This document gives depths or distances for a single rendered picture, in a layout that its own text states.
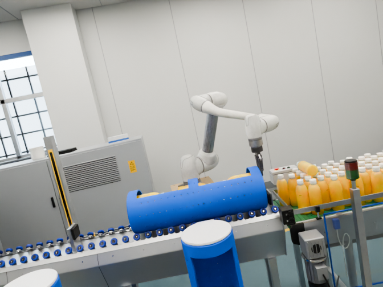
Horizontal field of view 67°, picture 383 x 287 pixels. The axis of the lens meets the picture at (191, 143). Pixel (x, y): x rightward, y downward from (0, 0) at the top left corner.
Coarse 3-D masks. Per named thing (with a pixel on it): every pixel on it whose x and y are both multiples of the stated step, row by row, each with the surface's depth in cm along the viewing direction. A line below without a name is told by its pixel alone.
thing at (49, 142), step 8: (48, 136) 218; (48, 144) 219; (48, 152) 220; (56, 152) 223; (56, 160) 221; (56, 168) 222; (56, 176) 222; (64, 176) 228; (56, 184) 223; (64, 184) 225; (64, 192) 224; (64, 200) 225; (64, 208) 226; (72, 208) 230; (72, 216) 227
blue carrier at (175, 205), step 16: (256, 176) 183; (128, 192) 193; (176, 192) 184; (192, 192) 182; (208, 192) 181; (224, 192) 180; (240, 192) 180; (256, 192) 180; (128, 208) 182; (144, 208) 181; (160, 208) 181; (176, 208) 181; (192, 208) 181; (208, 208) 181; (224, 208) 182; (240, 208) 183; (256, 208) 186; (144, 224) 183; (160, 224) 184; (176, 224) 186
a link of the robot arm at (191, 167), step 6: (186, 156) 256; (192, 156) 255; (180, 162) 256; (186, 162) 251; (192, 162) 252; (198, 162) 256; (180, 168) 256; (186, 168) 251; (192, 168) 251; (198, 168) 255; (186, 174) 252; (192, 174) 252; (198, 174) 256; (186, 180) 254
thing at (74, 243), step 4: (72, 224) 199; (76, 224) 200; (68, 228) 193; (72, 228) 193; (76, 228) 197; (68, 232) 192; (72, 232) 193; (76, 232) 196; (68, 236) 192; (72, 236) 193; (76, 236) 195; (72, 240) 193; (76, 240) 197; (72, 244) 193; (76, 244) 196; (72, 248) 193
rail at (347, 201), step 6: (378, 192) 174; (366, 198) 174; (372, 198) 174; (318, 204) 175; (324, 204) 174; (330, 204) 174; (336, 204) 174; (342, 204) 174; (294, 210) 174; (300, 210) 174; (306, 210) 174; (312, 210) 174
